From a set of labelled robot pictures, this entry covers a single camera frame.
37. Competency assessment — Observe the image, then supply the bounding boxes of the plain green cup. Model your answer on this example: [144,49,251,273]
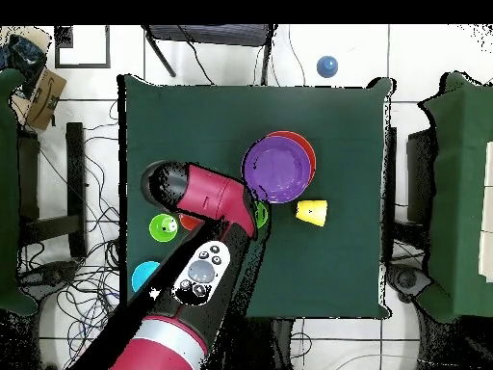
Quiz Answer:
[253,200,270,229]

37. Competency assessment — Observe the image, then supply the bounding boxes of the purple bowl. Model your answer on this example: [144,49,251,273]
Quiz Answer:
[241,135,312,204]

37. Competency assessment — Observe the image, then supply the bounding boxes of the plain orange cup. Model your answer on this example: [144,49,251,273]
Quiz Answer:
[178,213,202,231]

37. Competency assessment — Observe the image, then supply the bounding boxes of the ribbed yellow cup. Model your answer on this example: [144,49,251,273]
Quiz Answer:
[295,198,329,227]

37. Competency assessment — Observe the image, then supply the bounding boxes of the wide orange bowl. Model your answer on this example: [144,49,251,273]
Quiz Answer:
[265,130,318,183]

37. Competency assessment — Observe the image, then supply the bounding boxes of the light blue small bowl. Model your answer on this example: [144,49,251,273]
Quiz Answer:
[130,260,161,294]

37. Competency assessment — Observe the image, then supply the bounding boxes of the dark blue small bowl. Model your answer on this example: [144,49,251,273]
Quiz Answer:
[316,55,340,79]

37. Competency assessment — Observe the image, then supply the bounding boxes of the ribbed green cup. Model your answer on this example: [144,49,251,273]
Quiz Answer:
[148,213,180,244]

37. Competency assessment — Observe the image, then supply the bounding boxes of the dark green table cloth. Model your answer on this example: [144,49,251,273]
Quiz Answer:
[117,73,396,320]

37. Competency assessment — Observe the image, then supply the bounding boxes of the dark folding chair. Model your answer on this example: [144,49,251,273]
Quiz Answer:
[141,23,278,87]

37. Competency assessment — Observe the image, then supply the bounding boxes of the green cloth side table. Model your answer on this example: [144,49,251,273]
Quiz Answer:
[0,67,39,317]
[417,71,493,323]

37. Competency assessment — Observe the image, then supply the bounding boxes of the brown cardboard box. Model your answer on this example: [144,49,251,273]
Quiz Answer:
[9,67,67,131]

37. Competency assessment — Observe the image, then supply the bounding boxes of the black bag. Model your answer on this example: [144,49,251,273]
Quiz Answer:
[8,34,48,97]

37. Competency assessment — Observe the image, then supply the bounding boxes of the tangled black floor cables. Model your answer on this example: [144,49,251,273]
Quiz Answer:
[16,99,124,370]

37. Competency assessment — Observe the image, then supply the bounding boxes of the black stand frame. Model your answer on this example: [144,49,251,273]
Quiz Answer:
[405,128,438,225]
[16,121,89,259]

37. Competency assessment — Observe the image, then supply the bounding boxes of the black square frame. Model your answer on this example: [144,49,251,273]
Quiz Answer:
[54,24,112,69]

